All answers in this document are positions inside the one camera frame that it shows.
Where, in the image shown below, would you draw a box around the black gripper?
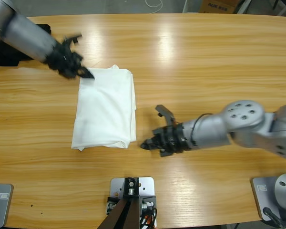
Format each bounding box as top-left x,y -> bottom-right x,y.
140,123 -> 194,158
43,41 -> 95,81

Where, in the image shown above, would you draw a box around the white Unitree t-shirt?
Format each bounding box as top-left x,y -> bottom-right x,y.
71,64 -> 137,151

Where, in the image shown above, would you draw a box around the folded black clothes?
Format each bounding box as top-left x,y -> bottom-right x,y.
0,23 -> 52,67

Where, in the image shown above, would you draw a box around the black clamp with pulley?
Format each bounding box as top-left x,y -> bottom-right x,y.
123,177 -> 141,198

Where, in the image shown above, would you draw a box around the cardboard box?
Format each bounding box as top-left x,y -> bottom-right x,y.
199,0 -> 236,14

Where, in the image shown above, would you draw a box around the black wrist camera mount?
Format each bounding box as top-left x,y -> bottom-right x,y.
154,104 -> 176,126
61,33 -> 83,48

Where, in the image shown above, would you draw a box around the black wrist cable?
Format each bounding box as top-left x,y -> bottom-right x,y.
191,113 -> 214,144

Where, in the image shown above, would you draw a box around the black side bracket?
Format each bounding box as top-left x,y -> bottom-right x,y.
106,195 -> 122,214
139,195 -> 157,212

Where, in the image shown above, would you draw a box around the orange and black cables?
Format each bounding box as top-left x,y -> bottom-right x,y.
138,208 -> 159,229

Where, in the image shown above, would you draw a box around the dark camera post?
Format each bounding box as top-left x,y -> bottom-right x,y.
97,197 -> 141,229

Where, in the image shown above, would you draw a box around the white floor cable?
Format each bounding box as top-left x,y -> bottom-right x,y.
145,0 -> 163,12

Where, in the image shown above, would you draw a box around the grey base plate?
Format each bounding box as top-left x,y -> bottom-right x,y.
0,183 -> 14,229
250,177 -> 276,221

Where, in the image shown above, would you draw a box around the black base cable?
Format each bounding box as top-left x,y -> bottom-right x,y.
262,207 -> 286,229

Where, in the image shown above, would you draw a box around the grey metal frame leg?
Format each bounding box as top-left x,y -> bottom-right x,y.
235,0 -> 252,14

